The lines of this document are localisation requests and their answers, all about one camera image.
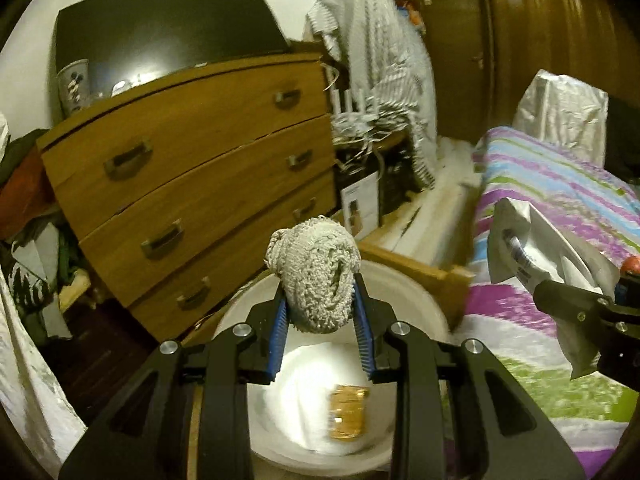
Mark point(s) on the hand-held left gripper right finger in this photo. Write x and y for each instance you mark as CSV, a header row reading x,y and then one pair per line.
x,y
362,340

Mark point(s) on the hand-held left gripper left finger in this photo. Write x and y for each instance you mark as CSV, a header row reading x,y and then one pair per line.
x,y
277,340

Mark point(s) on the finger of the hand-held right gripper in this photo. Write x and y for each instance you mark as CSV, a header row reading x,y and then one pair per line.
x,y
565,305

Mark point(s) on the white plastic bucket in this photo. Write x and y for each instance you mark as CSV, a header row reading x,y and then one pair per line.
x,y
310,360

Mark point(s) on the white foil packet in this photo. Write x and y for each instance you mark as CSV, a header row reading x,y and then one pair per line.
x,y
530,240

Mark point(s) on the grey knitted cloth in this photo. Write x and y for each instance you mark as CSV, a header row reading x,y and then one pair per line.
x,y
315,270

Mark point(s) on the gold foil wrapper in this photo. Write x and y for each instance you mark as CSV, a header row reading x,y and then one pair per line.
x,y
348,412

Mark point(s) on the striped floral bedspread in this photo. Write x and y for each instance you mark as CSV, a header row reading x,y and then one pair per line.
x,y
540,200

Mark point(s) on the white printed cardboard box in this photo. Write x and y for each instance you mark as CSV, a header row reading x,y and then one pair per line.
x,y
361,202

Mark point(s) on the silver plastic bag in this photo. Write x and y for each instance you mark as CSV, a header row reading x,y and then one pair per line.
x,y
560,110

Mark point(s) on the wooden chest of drawers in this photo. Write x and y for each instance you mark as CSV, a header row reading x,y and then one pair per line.
x,y
200,160

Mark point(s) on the dark wooden side table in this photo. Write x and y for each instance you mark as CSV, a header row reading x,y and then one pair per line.
x,y
385,142

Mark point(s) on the white router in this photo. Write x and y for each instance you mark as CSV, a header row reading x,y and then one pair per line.
x,y
355,115

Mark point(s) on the white plastic sheet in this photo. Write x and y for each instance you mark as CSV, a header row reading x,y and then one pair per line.
x,y
25,360

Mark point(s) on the brown wooden door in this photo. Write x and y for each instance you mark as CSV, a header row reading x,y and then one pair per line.
x,y
540,35

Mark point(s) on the grey striped shirt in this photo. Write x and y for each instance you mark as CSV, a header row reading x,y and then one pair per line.
x,y
385,55

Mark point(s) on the pile of clothes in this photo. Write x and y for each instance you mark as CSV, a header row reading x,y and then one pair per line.
x,y
25,200

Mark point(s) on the printed cartoon cup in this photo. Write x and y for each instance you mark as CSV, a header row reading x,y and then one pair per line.
x,y
73,87

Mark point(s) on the orange hanging ornament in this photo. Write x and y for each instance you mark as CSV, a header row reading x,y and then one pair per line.
x,y
412,12

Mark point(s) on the black television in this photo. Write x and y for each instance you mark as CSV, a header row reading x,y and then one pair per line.
x,y
165,25

